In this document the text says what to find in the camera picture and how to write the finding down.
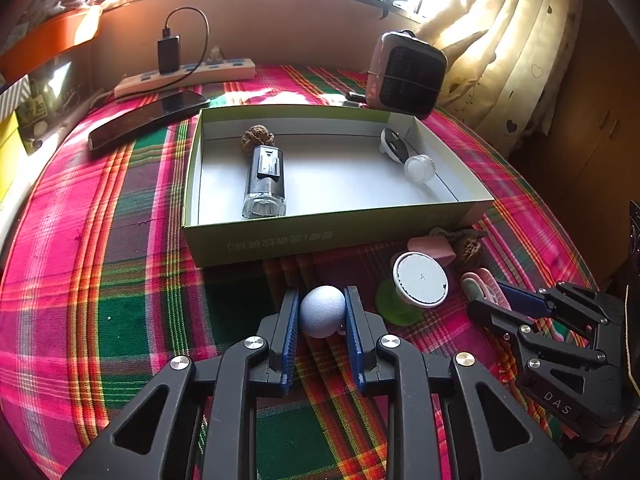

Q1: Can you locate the beige power strip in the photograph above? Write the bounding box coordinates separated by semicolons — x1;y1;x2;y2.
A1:
114;57;257;100

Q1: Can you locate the black oval three-hole disc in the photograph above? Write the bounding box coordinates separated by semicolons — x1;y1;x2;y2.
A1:
379;127;412;164

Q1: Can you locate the black charger cable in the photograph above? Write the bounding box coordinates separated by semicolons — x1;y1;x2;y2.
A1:
161;7;210;88

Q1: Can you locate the grey mushroom-shaped knob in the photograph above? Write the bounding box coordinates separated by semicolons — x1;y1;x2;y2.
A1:
300;285;347;339

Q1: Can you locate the brown walnut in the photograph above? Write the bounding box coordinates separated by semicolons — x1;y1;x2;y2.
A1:
452;237;485;271
241;124;273;151

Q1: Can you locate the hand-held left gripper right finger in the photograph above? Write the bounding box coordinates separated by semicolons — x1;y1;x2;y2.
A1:
344;286;583;480

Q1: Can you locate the orange tray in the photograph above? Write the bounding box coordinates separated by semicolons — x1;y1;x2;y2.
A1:
0;5;103;78

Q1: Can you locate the black smartphone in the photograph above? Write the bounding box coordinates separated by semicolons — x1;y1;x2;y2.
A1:
88;89;212;157

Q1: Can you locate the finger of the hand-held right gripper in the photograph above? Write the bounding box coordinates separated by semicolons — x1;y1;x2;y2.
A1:
496;281;626;343
467;296;627;412

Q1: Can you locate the black clear plastic light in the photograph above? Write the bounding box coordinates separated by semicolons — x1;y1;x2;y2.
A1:
241;145;287;220

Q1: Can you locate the striped gift box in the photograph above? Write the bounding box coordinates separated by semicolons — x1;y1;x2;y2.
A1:
0;74;32;118

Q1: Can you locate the pink U-shaped clip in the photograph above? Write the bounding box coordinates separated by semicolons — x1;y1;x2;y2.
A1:
461;267;512;311

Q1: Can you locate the green and white cardboard box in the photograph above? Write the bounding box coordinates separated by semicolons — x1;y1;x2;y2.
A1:
181;104;496;268

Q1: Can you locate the pink green plaid cloth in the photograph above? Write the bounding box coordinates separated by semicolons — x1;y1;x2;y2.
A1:
0;62;601;480

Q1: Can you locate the cream heart-print curtain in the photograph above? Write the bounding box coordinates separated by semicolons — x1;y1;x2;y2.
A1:
420;0;586;158

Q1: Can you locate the small grey fan heater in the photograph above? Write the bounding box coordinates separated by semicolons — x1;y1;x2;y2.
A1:
365;30;448;121

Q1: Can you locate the pink curved massager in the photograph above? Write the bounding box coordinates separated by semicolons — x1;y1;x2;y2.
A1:
406;237;457;267

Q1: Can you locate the white ribbed round container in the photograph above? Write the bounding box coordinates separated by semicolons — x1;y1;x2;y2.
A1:
404;155;439;187

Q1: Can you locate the white disc green-base stand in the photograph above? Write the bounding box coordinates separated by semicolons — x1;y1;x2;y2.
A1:
376;251;449;326

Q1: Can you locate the black charger adapter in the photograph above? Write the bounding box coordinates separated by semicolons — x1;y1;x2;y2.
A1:
157;36;182;75

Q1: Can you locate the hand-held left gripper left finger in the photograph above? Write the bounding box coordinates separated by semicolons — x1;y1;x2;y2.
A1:
60;289;301;480

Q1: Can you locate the brown wooden cabinet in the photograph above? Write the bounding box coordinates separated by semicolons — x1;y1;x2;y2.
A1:
510;0;640;291

